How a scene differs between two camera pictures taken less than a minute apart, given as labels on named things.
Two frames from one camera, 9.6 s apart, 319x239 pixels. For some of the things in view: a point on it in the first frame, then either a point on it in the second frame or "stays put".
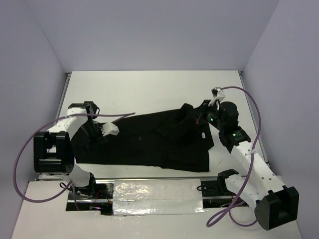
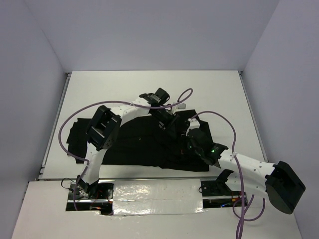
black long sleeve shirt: (173, 138) stays put
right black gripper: (200, 118) → (187, 138)
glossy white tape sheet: (134, 197) stays put
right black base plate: (216, 188) stays put
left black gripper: (92, 143) → (167, 124)
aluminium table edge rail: (255, 119) stays put
